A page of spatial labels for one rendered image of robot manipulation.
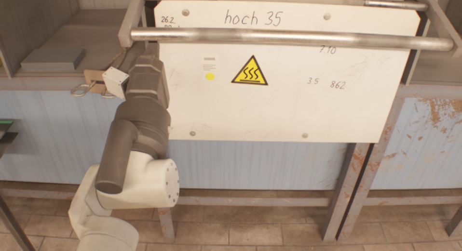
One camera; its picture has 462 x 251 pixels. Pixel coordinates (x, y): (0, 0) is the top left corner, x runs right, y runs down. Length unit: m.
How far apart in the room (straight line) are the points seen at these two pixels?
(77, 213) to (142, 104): 0.18
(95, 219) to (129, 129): 0.13
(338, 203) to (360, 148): 0.30
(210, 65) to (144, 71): 0.31
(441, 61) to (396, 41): 0.64
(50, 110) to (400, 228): 1.63
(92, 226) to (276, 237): 1.30
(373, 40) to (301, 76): 0.22
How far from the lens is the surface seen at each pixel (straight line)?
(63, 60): 1.17
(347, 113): 0.96
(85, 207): 0.45
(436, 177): 1.62
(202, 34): 0.68
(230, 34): 0.68
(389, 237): 1.81
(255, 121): 0.93
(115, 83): 0.58
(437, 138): 1.45
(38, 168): 1.56
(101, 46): 1.28
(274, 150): 1.27
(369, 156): 1.31
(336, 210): 1.50
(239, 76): 0.85
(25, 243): 1.50
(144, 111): 0.51
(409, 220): 1.92
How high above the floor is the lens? 1.37
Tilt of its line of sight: 38 degrees down
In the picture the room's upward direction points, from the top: 1 degrees clockwise
